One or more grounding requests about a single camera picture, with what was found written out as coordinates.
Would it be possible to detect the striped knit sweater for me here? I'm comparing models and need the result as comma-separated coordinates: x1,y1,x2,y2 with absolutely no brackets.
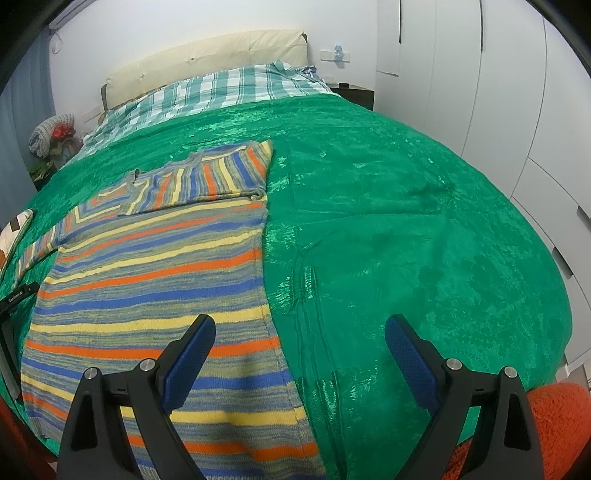
16,140,329,480

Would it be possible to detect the pile of clothes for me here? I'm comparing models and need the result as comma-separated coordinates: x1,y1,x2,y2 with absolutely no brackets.
28,113,78,162

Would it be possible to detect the dark wooden nightstand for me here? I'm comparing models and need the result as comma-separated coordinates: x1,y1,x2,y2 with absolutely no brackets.
329,83,375,112

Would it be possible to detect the cream padded headboard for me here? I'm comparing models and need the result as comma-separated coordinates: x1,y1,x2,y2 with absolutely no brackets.
100,28,309,112

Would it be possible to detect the white wardrobe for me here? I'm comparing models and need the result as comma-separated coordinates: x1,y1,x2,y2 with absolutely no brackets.
376,0,591,374

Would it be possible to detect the orange fuzzy cloth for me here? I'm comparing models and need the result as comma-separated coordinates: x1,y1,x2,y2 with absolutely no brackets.
450,382,591,480

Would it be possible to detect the blue-grey curtain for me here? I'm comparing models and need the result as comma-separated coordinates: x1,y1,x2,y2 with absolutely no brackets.
0,37,57,210

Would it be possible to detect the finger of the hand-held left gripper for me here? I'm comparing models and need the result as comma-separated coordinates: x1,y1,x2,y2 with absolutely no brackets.
0,320,22,403

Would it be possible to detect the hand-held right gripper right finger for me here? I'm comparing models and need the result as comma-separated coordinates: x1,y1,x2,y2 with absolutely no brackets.
384,314,546,480

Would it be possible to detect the white wall socket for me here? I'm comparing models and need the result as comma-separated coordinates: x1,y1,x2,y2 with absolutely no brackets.
321,45,354,64

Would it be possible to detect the geometric patterned pillow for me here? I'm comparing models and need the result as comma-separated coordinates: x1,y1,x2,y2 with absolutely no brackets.
0,209,36,278

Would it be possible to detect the green plaid bed sheet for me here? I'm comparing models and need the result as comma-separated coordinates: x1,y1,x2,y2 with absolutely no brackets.
74,61,340,160

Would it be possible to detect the green velvet blanket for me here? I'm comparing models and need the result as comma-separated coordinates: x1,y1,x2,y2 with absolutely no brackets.
0,92,573,480

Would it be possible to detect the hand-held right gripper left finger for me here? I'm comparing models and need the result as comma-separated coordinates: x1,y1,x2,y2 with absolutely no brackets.
55,314,217,480

